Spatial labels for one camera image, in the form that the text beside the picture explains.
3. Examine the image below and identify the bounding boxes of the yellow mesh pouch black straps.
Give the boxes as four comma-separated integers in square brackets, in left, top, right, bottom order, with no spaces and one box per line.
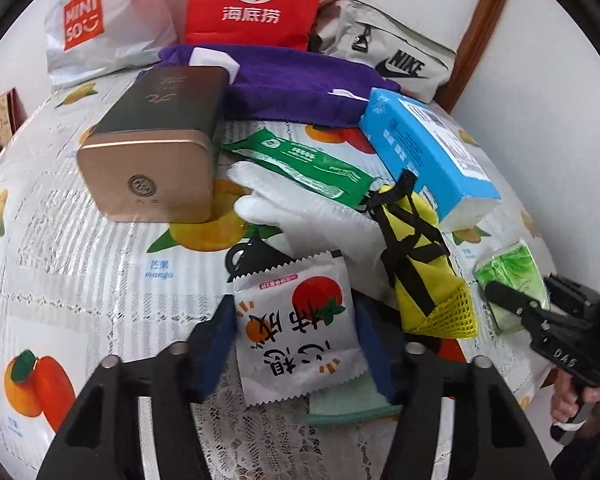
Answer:
[362,170,481,348]

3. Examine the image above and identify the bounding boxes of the white plastic shopping bag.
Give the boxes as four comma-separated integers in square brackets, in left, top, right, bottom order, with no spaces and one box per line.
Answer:
[45,0,178,86]

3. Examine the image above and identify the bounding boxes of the white foam block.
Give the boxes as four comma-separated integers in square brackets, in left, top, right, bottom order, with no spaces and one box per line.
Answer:
[192,47,241,81]

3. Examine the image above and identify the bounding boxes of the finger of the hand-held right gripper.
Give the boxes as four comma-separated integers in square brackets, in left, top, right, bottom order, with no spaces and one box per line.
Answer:
[485,282,545,330]
[545,275,600,312]

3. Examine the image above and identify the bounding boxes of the blue tissue box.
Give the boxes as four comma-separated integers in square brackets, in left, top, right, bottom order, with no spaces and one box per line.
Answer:
[358,87,501,233]

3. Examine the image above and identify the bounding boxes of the black watch strap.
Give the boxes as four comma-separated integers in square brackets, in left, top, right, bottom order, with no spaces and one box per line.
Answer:
[224,232,293,283]

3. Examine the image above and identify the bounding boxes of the white tomato print snack packet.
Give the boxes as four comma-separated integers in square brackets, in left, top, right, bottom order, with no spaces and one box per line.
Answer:
[232,250,368,408]

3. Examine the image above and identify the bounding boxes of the green plastic packet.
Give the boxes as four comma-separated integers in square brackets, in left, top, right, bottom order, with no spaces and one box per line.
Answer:
[222,129,378,208]

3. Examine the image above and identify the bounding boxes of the wooden door frame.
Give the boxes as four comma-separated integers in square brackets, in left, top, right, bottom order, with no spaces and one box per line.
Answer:
[442,0,518,116]

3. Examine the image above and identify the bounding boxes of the brown patterned box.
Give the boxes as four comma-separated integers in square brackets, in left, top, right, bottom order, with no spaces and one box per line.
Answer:
[0,87,21,161]

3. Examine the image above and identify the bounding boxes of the white glove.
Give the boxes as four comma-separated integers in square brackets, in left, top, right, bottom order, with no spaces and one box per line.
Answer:
[227,160,406,308]

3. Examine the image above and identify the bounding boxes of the grey waist bag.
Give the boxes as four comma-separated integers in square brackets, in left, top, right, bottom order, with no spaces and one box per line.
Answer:
[310,0,458,103]

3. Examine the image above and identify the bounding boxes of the red paper bag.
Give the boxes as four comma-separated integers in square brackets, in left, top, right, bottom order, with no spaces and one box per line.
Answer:
[184,0,326,53]

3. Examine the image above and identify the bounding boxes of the purple towel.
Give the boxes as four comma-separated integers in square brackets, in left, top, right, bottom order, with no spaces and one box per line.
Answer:
[137,44,403,126]

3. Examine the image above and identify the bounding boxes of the person's right hand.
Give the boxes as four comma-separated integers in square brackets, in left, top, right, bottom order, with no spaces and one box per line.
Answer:
[550,370,596,428]

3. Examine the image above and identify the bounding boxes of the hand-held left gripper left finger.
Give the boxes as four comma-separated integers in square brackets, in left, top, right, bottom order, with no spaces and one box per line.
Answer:
[37,296,238,480]

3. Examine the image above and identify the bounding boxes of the green tissue pack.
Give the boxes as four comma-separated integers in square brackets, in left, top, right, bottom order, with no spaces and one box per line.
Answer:
[472,240,553,336]

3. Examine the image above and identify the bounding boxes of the green cloth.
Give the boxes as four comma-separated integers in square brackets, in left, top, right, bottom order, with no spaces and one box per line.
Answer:
[307,375,403,426]

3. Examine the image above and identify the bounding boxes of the bronze tin box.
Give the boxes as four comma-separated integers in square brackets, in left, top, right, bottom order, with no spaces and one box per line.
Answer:
[76,65,229,224]

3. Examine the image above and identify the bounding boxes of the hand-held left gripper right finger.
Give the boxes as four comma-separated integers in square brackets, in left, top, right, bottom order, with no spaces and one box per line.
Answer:
[352,300,556,480]

